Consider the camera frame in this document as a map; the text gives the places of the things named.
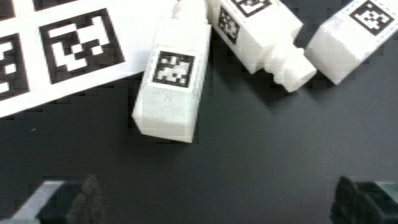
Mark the white table leg top left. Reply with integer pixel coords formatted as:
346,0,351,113
305,0,398,84

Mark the white table leg with tag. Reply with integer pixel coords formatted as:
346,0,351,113
206,0,316,92
131,0,211,143

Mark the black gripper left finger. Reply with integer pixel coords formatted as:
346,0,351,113
7,175,104,224

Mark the white sheet with tags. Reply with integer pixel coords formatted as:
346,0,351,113
0,0,175,118

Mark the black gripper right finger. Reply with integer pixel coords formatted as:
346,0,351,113
330,176,398,224

